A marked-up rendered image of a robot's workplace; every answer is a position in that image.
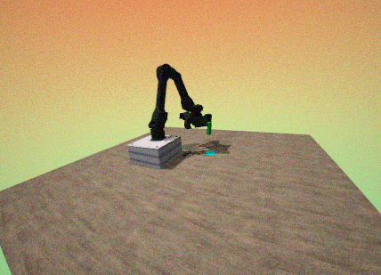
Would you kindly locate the green rectangular post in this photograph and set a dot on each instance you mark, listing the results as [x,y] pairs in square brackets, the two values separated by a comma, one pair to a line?
[209,128]

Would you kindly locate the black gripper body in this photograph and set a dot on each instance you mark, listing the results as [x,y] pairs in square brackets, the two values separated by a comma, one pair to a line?
[191,120]

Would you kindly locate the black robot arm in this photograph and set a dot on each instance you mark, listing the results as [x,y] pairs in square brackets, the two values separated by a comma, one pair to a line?
[159,116]

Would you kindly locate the cyan circle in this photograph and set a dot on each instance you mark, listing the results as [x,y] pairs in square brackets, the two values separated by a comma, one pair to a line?
[209,153]

